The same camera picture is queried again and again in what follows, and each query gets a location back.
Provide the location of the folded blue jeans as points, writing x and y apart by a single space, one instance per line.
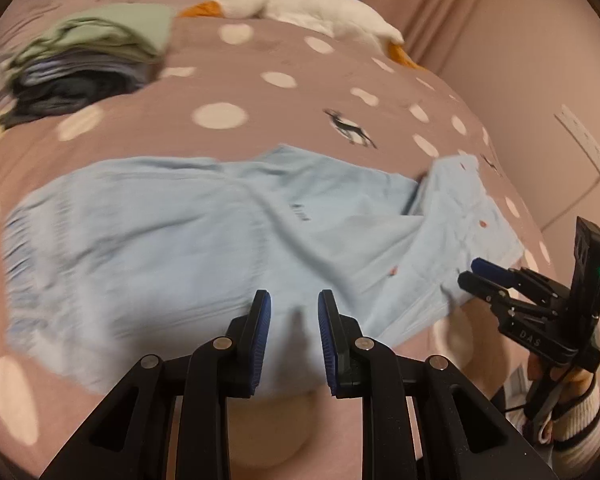
80 67

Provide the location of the white wall socket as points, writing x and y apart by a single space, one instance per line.
582 142

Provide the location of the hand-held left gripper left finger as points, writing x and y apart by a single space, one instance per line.
262 340

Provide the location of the pink curtain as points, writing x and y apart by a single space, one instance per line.
419 0

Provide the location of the white goose plush toy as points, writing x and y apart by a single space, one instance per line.
320 10

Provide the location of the folded dark jeans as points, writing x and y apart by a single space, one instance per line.
65 95

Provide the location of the person's right hand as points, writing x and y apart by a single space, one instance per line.
574 385

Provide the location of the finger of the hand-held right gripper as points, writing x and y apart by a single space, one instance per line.
479 287
489 269

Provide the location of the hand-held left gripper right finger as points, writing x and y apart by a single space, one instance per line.
326 340

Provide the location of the pink duvet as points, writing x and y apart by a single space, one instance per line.
55 2

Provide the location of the person's right forearm striped sleeve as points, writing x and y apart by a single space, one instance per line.
584 425

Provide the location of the pink polka dot blanket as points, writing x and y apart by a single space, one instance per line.
280 110

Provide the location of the folded green pants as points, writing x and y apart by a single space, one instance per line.
120 25

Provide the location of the light blue denim pants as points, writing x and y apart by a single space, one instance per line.
180 240

